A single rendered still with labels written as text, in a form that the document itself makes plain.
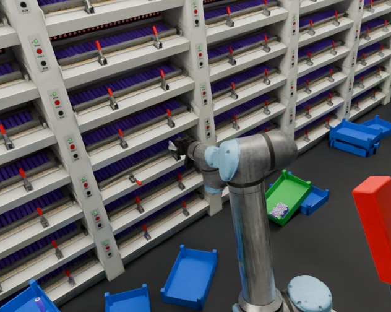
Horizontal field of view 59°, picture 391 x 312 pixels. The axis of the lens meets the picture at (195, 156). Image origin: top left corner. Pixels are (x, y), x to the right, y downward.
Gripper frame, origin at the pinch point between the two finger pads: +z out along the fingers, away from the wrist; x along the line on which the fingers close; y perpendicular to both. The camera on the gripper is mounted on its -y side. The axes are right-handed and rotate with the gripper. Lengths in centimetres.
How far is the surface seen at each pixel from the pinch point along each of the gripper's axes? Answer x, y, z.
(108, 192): 40.1, -6.5, -1.1
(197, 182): -9.2, -26.6, 0.4
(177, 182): 0.2, -23.5, 5.7
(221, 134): -32.9, -5.9, 0.0
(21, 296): 88, -16, -26
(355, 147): -134, -54, -20
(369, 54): -197, -2, 2
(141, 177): 22.5, -6.9, -1.8
